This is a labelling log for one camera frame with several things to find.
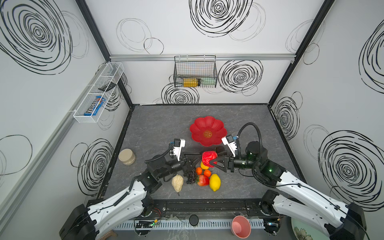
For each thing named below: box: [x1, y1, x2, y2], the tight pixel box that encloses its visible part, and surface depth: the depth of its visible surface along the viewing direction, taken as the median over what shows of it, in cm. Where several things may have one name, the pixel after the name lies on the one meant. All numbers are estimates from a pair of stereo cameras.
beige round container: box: [118, 148, 136, 166], surface depth 87 cm
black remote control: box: [98, 82, 117, 92], surface depth 82 cm
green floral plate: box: [291, 217, 330, 240], surface depth 68 cm
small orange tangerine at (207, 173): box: [203, 169, 212, 178], surface depth 84 cm
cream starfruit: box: [171, 174, 184, 193], surface depth 79 cm
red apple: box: [202, 150, 218, 168], surface depth 64 cm
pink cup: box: [231, 215, 252, 239], surface depth 69 cm
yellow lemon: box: [209, 173, 222, 192], surface depth 80 cm
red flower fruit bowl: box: [189, 116, 228, 147], surface depth 107 cm
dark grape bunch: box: [183, 168, 196, 184], surface depth 81 cm
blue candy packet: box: [83, 96, 106, 116], surface depth 72 cm
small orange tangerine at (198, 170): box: [195, 167, 203, 176], surface depth 85 cm
